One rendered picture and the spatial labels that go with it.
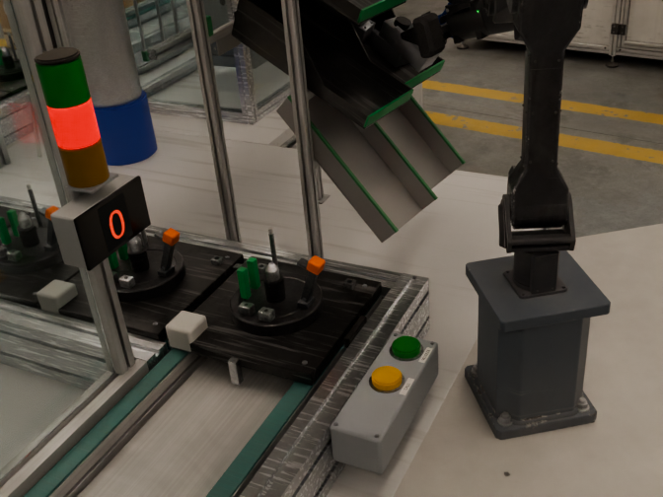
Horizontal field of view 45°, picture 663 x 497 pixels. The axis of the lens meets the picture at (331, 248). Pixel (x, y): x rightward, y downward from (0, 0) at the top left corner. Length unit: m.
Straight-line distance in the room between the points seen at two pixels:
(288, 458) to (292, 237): 0.70
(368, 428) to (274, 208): 0.82
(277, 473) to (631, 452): 0.47
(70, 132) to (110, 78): 1.03
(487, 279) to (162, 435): 0.48
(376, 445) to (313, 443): 0.08
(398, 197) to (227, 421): 0.51
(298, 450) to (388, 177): 0.58
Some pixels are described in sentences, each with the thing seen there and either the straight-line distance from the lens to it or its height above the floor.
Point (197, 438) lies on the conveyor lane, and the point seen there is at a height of 0.92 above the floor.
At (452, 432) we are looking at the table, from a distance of 1.16.
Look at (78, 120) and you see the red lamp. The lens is 0.97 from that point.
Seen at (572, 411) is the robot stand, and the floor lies 0.88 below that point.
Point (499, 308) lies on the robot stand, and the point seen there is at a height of 1.06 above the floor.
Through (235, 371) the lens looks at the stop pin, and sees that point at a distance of 1.15.
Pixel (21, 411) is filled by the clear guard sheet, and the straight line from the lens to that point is 1.07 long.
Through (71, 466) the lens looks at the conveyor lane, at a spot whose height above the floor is 0.95.
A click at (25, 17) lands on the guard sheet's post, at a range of 0.96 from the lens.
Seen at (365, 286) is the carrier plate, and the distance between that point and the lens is 1.25.
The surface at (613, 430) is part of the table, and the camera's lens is 1.19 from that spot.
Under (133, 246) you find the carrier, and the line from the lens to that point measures 1.32.
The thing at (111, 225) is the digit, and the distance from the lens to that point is 1.02.
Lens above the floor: 1.66
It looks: 31 degrees down
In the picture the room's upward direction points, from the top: 5 degrees counter-clockwise
